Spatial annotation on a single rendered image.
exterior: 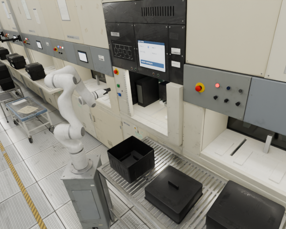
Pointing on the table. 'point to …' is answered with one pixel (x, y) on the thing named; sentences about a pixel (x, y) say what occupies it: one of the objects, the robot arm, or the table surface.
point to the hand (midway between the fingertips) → (108, 89)
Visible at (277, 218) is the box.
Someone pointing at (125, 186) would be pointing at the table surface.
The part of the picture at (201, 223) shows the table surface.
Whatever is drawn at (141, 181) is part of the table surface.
